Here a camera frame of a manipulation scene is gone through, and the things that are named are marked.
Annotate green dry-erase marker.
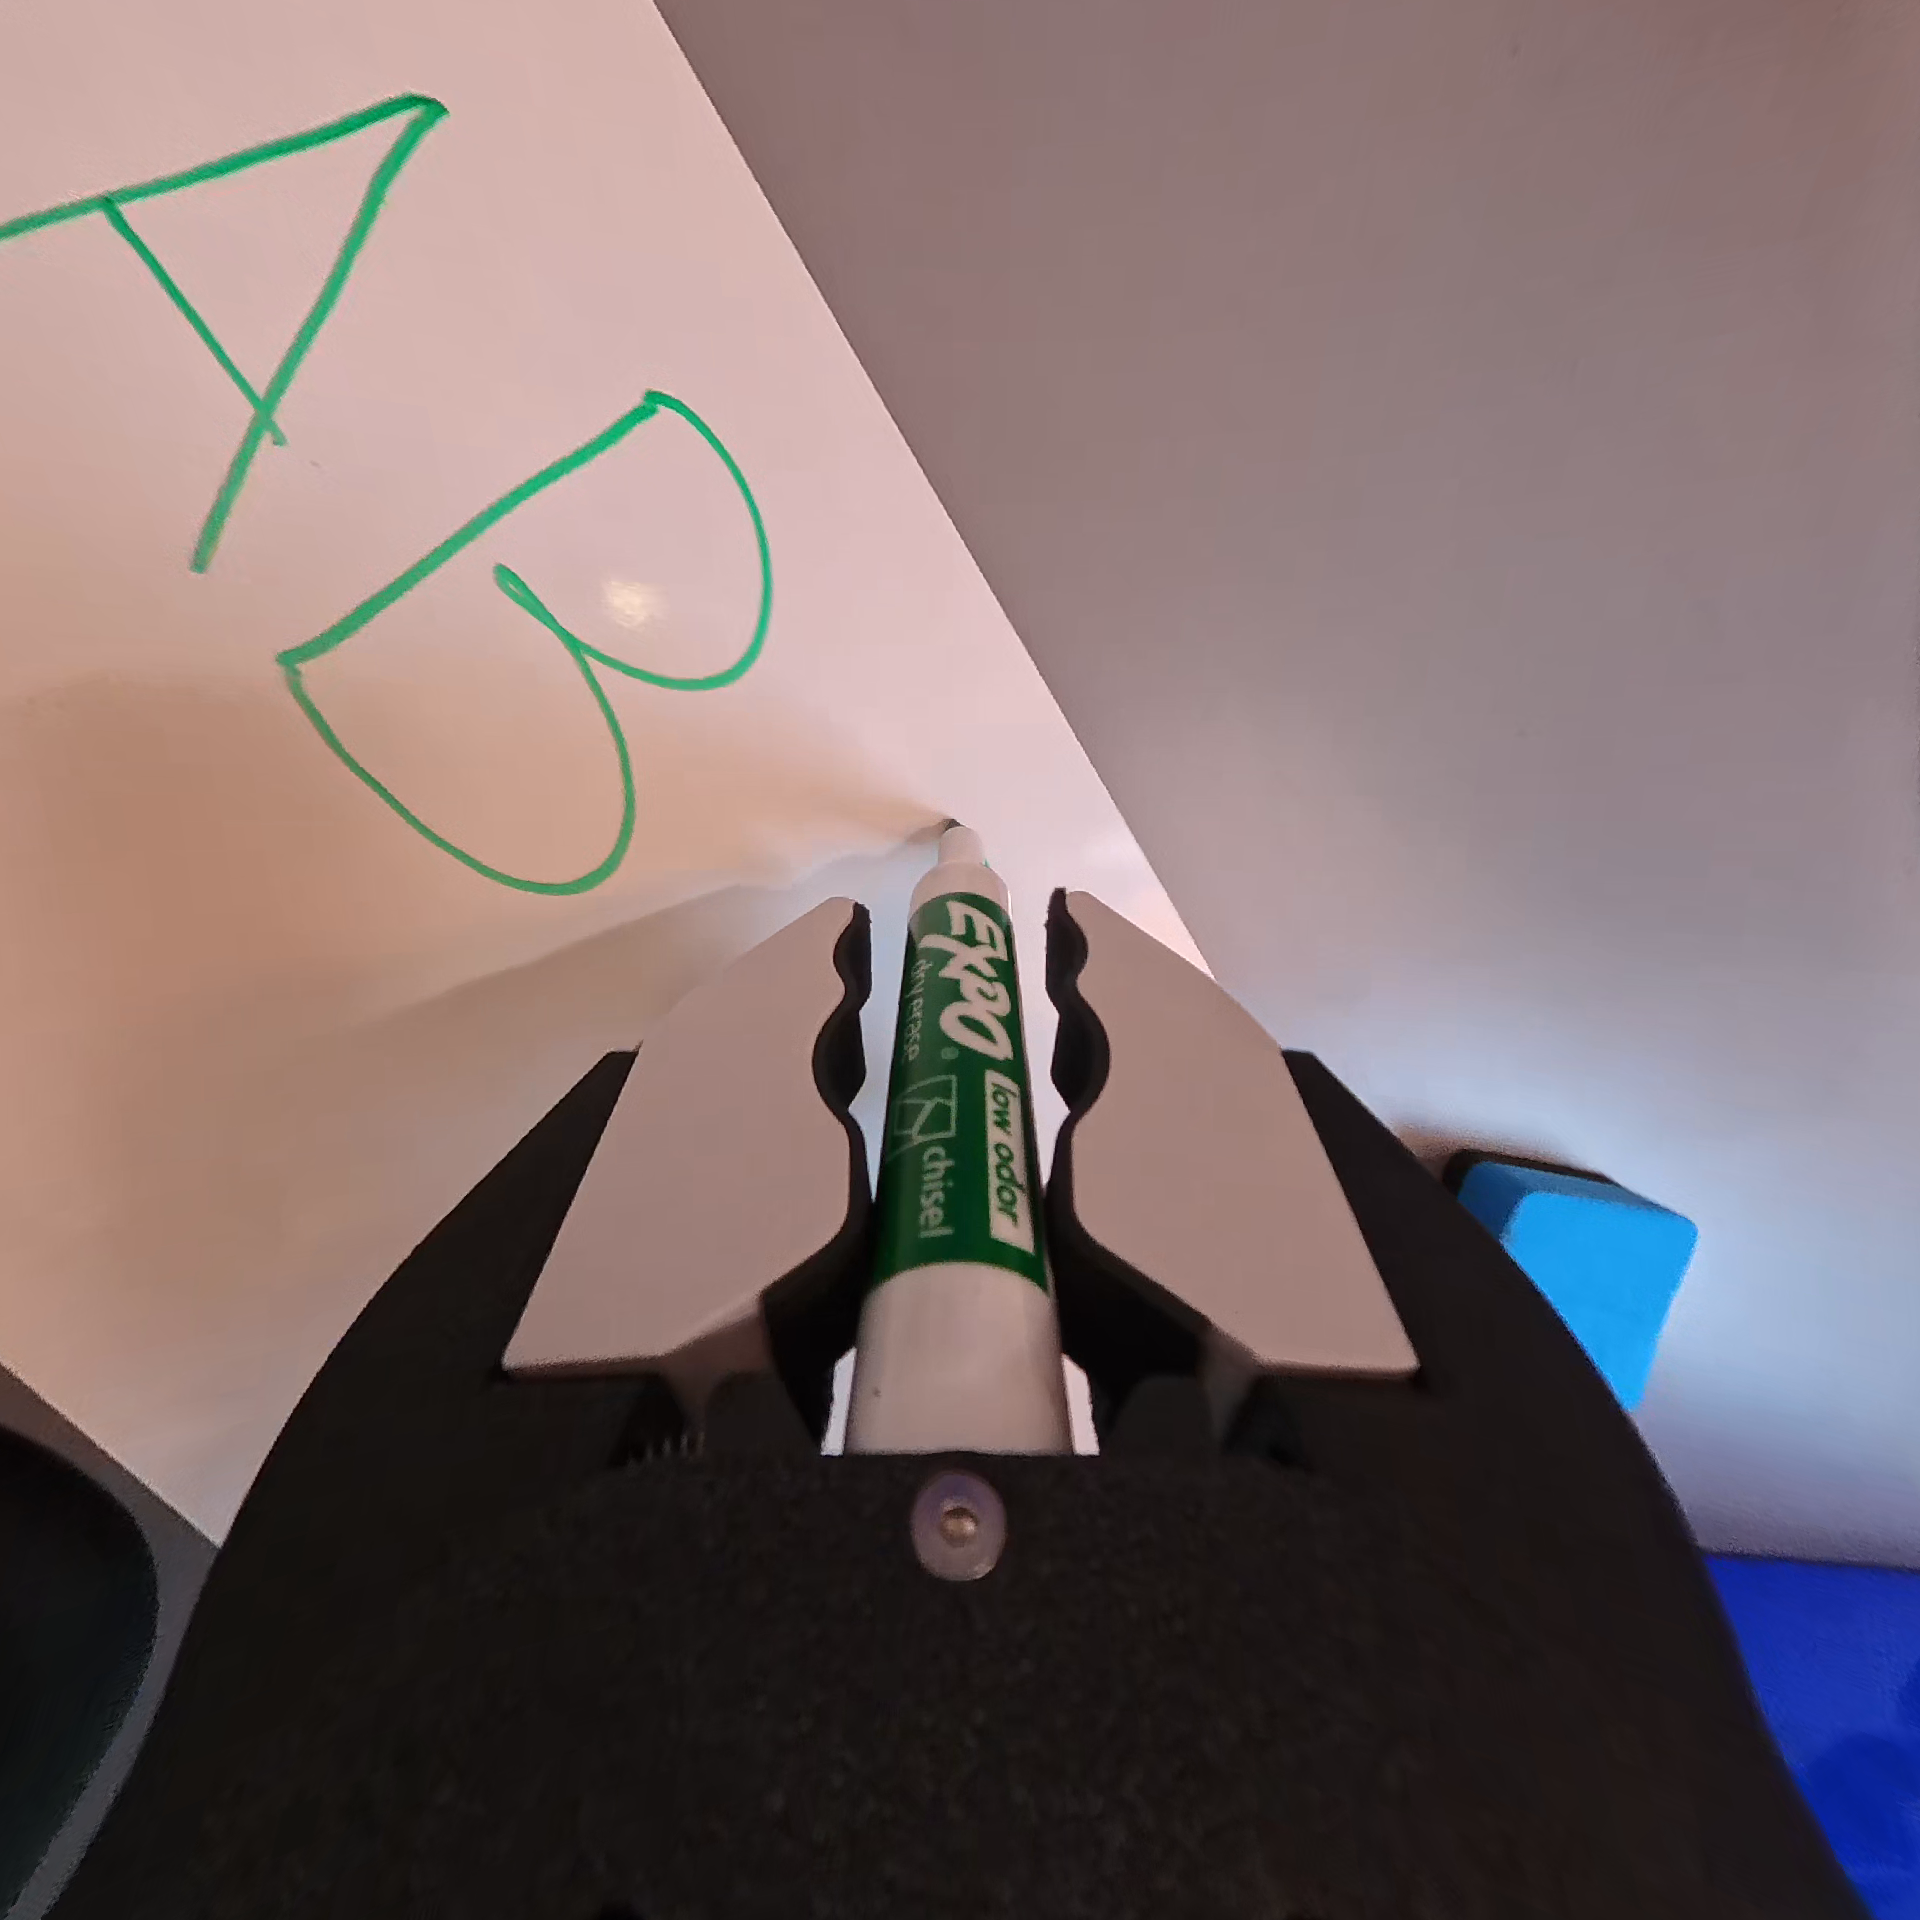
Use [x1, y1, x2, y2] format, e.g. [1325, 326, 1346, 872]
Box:
[842, 817, 1079, 1462]

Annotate black textured wrist pad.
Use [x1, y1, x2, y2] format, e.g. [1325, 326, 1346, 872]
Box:
[0, 1368, 222, 1920]

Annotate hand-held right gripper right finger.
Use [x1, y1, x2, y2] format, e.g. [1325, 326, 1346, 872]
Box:
[1034, 889, 1421, 1431]

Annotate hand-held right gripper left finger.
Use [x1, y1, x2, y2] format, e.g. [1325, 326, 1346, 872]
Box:
[505, 891, 877, 1415]

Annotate white whiteboard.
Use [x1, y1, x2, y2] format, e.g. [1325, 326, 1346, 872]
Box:
[0, 0, 1215, 1550]

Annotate blue whiteboard eraser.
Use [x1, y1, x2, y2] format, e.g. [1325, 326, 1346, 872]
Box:
[1447, 1152, 1703, 1415]

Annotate blue plastic bin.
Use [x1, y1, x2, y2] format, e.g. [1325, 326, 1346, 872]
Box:
[1703, 1550, 1920, 1920]

